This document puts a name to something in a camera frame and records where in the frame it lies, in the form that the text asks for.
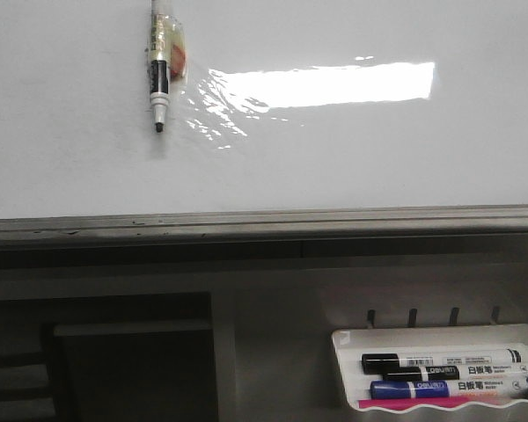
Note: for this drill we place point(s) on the black marker middle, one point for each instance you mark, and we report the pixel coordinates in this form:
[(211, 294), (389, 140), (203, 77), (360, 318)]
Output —
[(459, 372)]

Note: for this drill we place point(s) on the black capped marker top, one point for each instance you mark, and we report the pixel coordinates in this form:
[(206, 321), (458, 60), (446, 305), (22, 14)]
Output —
[(378, 363)]

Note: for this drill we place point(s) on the white plastic marker tray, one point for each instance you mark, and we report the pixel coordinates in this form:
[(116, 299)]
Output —
[(350, 345)]

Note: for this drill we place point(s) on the pink eraser strip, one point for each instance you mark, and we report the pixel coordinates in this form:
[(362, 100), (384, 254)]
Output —
[(402, 404)]

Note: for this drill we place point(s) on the blue capped marker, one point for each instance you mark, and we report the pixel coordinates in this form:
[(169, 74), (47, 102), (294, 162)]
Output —
[(502, 387)]

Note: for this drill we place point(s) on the dark chair back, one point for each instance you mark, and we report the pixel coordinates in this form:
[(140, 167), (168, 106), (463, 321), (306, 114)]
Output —
[(147, 371)]

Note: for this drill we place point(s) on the grey aluminium whiteboard tray ledge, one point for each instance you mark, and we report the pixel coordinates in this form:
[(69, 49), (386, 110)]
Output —
[(276, 225)]

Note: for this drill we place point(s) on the white whiteboard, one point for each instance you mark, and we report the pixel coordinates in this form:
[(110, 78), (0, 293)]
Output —
[(285, 105)]

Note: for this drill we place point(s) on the metal hook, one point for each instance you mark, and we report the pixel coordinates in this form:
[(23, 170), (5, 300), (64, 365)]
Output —
[(453, 320), (370, 319), (495, 315), (412, 318)]

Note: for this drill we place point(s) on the black whiteboard marker with tape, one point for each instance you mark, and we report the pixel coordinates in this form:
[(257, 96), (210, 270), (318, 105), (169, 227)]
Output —
[(167, 59)]

